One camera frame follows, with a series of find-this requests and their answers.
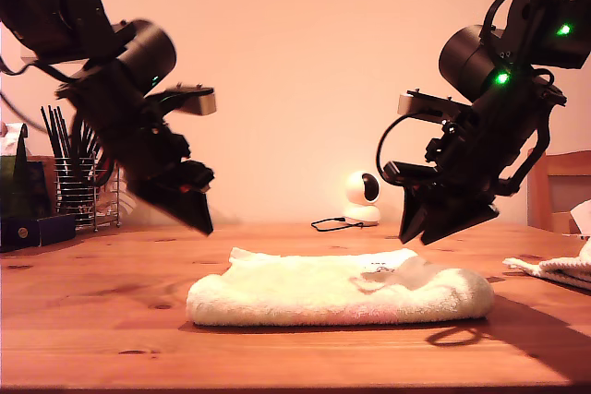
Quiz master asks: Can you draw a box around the cream terry tea towel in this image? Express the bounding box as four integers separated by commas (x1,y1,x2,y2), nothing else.
501,240,591,293

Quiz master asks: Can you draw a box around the black drinking straw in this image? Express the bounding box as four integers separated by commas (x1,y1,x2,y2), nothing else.
55,106,75,161
47,105,68,161
40,106,63,161
78,119,91,160
86,125,101,160

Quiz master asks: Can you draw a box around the chrome wire utensil holder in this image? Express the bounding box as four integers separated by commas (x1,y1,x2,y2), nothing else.
54,156,124,233

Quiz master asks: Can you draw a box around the white round security camera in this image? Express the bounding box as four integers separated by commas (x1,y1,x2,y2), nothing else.
342,170,383,228

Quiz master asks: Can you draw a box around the dark box with round logo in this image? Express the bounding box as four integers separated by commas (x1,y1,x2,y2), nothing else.
0,213,78,254

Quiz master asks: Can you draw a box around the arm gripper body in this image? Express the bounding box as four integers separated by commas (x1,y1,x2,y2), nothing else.
98,97,217,196
382,83,568,211

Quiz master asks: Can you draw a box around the green white paper bag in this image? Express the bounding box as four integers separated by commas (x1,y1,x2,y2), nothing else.
0,122,52,247

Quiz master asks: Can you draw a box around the arm grey camera box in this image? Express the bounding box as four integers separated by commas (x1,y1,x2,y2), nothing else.
156,84,218,117
397,88,468,122

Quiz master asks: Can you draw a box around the white pink-striped tea towel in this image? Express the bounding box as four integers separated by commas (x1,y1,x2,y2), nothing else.
186,247,495,327

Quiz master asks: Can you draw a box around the wooden chair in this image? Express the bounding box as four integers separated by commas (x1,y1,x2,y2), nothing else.
527,148,591,234

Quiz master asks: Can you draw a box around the black security camera cable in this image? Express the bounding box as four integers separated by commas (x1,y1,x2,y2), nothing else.
310,214,367,233

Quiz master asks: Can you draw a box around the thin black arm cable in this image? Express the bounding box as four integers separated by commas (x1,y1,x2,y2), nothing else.
375,112,431,184
479,0,533,41
0,91,47,132

